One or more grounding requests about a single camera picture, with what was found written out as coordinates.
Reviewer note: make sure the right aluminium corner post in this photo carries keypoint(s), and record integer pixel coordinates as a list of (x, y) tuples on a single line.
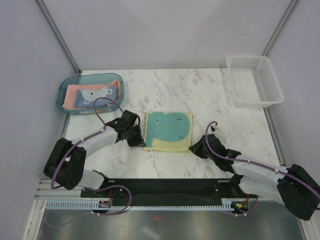
[(280, 26)]

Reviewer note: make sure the teal transparent plastic bin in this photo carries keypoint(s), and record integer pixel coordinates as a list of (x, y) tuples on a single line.
[(92, 79)]

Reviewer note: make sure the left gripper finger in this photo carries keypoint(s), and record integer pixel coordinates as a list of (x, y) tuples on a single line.
[(137, 129), (135, 140)]

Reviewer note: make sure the teal cloth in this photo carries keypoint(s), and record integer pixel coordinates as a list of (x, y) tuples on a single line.
[(168, 127)]

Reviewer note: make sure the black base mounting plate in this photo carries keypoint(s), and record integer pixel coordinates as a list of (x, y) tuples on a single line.
[(178, 191)]

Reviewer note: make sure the white slotted cable duct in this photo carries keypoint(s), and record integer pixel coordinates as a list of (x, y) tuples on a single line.
[(96, 205)]

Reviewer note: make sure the white perforated plastic basket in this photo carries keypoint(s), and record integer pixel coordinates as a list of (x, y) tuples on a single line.
[(253, 81)]

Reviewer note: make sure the yellow cloth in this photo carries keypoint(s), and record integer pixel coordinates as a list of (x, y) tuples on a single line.
[(181, 146)]

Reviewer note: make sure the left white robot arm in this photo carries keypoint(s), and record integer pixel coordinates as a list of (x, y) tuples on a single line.
[(66, 163)]

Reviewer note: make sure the blue cloth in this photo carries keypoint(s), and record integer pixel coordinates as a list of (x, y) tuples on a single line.
[(85, 98)]

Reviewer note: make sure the aluminium corner post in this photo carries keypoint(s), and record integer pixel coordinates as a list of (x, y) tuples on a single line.
[(280, 26), (58, 36)]

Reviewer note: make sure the aluminium extrusion rail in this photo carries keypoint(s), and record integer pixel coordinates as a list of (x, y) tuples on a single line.
[(44, 191)]

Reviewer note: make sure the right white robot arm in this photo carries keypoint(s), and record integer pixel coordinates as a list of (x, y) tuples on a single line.
[(291, 186)]

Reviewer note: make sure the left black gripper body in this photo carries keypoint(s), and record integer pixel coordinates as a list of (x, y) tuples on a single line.
[(132, 131)]

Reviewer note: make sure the left aluminium corner post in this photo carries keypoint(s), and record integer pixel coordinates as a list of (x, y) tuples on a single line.
[(58, 36)]

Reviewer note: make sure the pink towel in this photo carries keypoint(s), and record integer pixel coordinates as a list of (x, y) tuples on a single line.
[(72, 89)]

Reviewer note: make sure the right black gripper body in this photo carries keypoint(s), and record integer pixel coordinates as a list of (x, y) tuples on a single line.
[(211, 157)]

